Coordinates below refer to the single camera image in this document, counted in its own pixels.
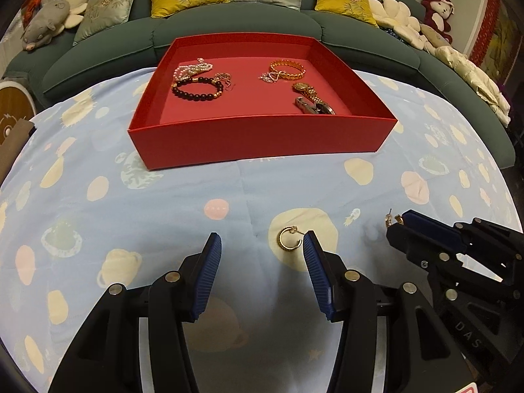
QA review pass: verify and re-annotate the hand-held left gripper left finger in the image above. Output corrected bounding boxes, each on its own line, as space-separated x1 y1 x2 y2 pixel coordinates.
48 233 222 393

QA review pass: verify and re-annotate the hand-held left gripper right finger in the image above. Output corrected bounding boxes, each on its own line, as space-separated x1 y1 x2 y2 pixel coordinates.
303 230 471 393

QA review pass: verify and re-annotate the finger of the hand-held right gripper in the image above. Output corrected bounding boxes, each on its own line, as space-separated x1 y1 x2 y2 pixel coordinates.
387 223 516 301
403 210 524 279

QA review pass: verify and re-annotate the red cardboard box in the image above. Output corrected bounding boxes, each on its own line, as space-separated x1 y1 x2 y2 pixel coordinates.
128 35 399 170

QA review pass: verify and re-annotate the dark beaded bracelet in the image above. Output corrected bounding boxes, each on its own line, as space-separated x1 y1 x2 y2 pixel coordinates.
171 71 236 103

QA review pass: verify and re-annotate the gold wristwatch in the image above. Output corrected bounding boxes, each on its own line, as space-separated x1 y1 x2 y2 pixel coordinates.
291 82 324 105

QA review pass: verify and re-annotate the gold chain bangle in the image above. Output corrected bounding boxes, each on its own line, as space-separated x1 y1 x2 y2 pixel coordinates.
269 60 306 82

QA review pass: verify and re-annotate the white pearl bracelet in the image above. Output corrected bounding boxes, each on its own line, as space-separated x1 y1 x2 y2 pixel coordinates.
174 58 214 83

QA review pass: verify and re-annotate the blue planet print tablecloth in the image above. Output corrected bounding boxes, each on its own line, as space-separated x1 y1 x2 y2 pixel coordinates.
0 65 522 393

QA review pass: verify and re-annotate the cream quilted cloth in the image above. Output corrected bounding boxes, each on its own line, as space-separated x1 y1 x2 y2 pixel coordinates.
434 45 512 127

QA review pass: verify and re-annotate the beige plush toy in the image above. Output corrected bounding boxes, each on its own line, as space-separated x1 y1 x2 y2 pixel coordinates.
420 22 447 47

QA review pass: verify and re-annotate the dark patterned cloth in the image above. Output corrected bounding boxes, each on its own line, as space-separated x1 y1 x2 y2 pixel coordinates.
381 25 406 42

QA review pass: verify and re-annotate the red hanging banner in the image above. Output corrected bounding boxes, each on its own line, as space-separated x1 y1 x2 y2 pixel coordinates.
477 0 502 70

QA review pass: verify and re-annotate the red monkey plush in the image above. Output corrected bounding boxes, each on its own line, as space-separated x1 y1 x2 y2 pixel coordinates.
421 0 455 44

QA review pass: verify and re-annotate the white flower plush cushion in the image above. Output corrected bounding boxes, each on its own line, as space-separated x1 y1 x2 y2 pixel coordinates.
368 0 430 52

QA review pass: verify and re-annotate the brown cardboard piece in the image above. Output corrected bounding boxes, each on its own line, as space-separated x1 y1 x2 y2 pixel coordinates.
0 119 35 183

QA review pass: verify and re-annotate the green curved sofa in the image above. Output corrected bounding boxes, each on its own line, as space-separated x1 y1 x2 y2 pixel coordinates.
2 0 516 168

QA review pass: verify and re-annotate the white device with wooden disc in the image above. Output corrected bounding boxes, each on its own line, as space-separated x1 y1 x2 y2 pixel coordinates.
0 80 37 148

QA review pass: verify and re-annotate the grey plush animal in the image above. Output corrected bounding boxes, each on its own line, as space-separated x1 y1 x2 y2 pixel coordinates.
21 0 74 53

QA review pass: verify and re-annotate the small red plush toy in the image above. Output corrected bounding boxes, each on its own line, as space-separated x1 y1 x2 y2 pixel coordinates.
22 0 44 19

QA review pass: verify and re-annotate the yellow wall picture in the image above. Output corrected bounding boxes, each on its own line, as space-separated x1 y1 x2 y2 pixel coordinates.
489 6 522 91

